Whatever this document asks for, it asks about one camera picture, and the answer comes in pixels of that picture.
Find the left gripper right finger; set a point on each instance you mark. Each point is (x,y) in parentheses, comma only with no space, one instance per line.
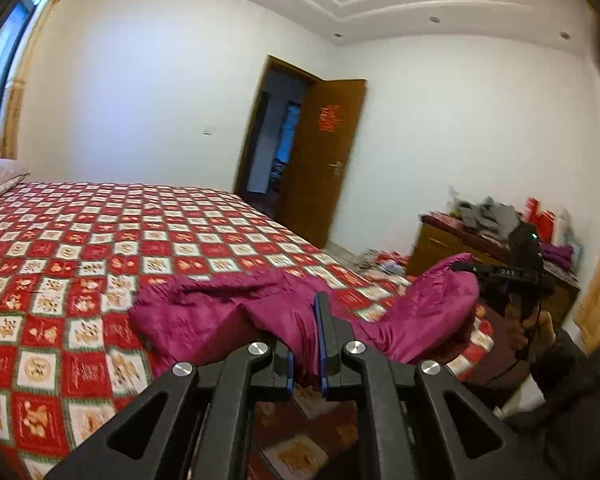
(417,421)

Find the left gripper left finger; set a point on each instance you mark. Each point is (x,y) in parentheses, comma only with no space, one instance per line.
(193,422)

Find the magenta quilted down jacket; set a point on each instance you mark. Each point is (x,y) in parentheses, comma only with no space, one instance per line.
(203,321)

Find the person's right hand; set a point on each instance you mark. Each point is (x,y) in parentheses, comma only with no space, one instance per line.
(533,339)

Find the brown wooden dresser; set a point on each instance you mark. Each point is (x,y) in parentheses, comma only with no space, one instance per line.
(438,239)

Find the clutter on dresser top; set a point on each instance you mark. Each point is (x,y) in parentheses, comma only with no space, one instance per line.
(497,223)

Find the red patchwork bear bedspread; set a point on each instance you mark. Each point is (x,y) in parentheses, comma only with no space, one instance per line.
(73,256)

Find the red door decoration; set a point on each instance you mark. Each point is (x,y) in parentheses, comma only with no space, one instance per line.
(329,118)

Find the brown wooden door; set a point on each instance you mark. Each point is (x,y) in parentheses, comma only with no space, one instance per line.
(289,169)

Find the beige patterned curtain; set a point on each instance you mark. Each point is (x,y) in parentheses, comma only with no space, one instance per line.
(15,85)

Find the window with blue frame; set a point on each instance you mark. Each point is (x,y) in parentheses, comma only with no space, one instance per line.
(2,50)

